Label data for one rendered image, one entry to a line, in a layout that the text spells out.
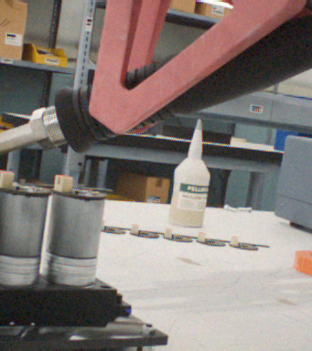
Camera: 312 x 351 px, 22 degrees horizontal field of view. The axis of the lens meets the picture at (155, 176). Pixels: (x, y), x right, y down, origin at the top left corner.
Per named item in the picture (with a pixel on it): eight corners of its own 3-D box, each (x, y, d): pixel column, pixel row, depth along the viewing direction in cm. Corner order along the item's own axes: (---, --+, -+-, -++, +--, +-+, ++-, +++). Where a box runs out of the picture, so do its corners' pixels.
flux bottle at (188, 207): (189, 228, 75) (205, 121, 74) (160, 221, 77) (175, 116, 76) (209, 227, 78) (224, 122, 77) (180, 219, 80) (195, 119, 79)
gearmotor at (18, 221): (44, 307, 36) (59, 192, 35) (-9, 307, 34) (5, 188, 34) (23, 292, 38) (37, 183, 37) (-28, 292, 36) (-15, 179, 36)
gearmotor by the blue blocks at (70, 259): (101, 306, 37) (115, 196, 37) (51, 307, 36) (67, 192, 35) (77, 292, 39) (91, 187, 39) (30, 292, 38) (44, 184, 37)
